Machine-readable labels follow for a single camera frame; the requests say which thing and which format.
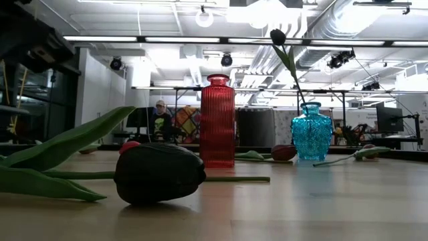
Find red ribbed glass vase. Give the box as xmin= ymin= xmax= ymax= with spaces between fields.
xmin=199 ymin=74 xmax=236 ymax=169

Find dark artificial tulip green leaves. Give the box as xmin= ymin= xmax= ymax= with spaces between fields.
xmin=0 ymin=106 xmax=207 ymax=206
xmin=312 ymin=143 xmax=392 ymax=168
xmin=269 ymin=28 xmax=307 ymax=105

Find blue patterned glass vase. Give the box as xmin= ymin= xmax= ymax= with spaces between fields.
xmin=290 ymin=101 xmax=334 ymax=162

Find black monitor on arm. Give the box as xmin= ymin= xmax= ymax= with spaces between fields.
xmin=376 ymin=106 xmax=405 ymax=133

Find yellow background flowers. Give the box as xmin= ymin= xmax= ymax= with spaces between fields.
xmin=334 ymin=126 xmax=345 ymax=145

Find colourful patchwork quilt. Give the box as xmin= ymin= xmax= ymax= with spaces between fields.
xmin=166 ymin=105 xmax=202 ymax=144

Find dark partition panel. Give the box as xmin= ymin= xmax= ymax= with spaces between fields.
xmin=236 ymin=107 xmax=276 ymax=147

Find person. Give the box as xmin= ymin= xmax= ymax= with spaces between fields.
xmin=148 ymin=99 xmax=174 ymax=142

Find black ceiling spotlight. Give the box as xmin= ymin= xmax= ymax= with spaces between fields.
xmin=110 ymin=56 xmax=123 ymax=72
xmin=220 ymin=52 xmax=233 ymax=68

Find long green flower stem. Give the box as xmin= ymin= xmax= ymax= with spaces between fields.
xmin=43 ymin=170 xmax=271 ymax=183

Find black computer monitor on stand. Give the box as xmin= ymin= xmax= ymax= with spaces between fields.
xmin=125 ymin=106 xmax=155 ymax=143

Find long ceiling light strip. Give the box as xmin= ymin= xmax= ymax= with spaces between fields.
xmin=62 ymin=34 xmax=428 ymax=48

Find black ceiling light cluster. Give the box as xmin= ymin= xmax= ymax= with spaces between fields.
xmin=362 ymin=81 xmax=381 ymax=92

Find dark background desk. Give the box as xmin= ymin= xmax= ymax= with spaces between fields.
xmin=362 ymin=135 xmax=424 ymax=151

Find black overhead frame rail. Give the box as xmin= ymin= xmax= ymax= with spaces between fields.
xmin=131 ymin=86 xmax=428 ymax=95

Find white ring light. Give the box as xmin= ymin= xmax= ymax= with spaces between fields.
xmin=195 ymin=9 xmax=215 ymax=29

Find silver ventilation duct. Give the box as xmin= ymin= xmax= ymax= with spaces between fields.
xmin=296 ymin=0 xmax=360 ymax=70

